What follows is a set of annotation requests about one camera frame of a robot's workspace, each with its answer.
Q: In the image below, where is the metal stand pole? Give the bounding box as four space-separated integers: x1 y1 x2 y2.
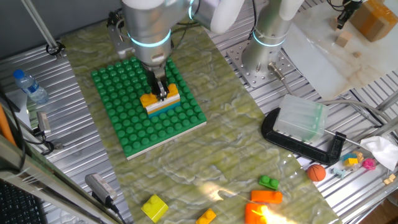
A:
21 0 66 59

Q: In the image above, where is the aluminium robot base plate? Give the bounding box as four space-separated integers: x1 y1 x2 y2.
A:
226 39 296 88

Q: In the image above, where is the cardboard box with tape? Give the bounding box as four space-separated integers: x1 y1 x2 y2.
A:
349 0 398 43

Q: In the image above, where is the grey base cable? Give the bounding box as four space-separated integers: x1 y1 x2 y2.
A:
267 61 394 125

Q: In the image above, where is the orange tube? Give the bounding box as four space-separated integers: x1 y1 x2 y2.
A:
0 104 16 147

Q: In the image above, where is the grey metal frame bar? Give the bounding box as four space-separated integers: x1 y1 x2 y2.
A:
0 133 125 224

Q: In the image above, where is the white crumpled tissue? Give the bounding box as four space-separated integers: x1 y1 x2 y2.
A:
359 136 398 171

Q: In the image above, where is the green two-stud block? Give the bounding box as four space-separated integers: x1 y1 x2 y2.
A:
258 174 280 191

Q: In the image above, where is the black looped cable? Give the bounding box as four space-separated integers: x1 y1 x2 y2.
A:
326 0 348 11

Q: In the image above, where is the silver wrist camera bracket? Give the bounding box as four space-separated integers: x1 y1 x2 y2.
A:
106 11 137 60

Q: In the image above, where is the orange long flat block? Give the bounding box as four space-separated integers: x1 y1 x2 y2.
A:
250 189 284 205

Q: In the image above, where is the black background gripper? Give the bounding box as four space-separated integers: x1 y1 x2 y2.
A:
336 0 364 30

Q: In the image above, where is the black C-clamp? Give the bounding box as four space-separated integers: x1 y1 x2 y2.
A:
261 107 371 166

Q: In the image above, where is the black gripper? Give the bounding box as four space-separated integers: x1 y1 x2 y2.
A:
144 64 170 101

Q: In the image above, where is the yellow-orange two-stud block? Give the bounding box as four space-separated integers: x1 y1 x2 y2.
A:
195 207 218 224

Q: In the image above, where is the light blue small toy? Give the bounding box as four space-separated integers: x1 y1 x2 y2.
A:
331 167 346 180

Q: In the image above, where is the white marble board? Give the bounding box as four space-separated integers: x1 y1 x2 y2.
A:
281 0 398 101

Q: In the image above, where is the green studded baseplate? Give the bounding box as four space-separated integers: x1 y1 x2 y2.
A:
90 55 208 161

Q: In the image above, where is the teal four-stud block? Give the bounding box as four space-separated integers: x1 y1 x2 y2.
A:
147 105 182 119

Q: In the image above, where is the clear water bottle blue cap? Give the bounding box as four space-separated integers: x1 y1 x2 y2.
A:
12 68 50 105

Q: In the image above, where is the black keyboard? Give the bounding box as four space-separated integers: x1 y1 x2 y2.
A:
0 180 47 224

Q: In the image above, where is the lime yellow square block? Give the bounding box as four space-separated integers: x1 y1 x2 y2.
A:
141 194 169 223

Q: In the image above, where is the white four-stud block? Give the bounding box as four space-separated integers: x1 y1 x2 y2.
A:
144 94 181 114

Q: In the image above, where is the pink small toy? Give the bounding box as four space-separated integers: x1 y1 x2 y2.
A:
362 157 377 171

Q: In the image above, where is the green marble pattern mat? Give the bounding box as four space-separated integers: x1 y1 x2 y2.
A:
60 18 343 224

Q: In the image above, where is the grey ribbed camera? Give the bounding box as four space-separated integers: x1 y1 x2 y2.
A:
85 172 119 206

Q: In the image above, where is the yellow-orange four-stud block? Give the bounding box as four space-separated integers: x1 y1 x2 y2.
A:
139 83 180 109
146 101 182 117

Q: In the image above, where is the translucent plastic box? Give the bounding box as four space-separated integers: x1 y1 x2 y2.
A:
272 94 330 144

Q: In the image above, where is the orange chunky block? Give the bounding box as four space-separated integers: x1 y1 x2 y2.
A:
244 202 269 224

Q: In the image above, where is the mini orange basketball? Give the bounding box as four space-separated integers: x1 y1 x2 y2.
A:
307 164 327 182

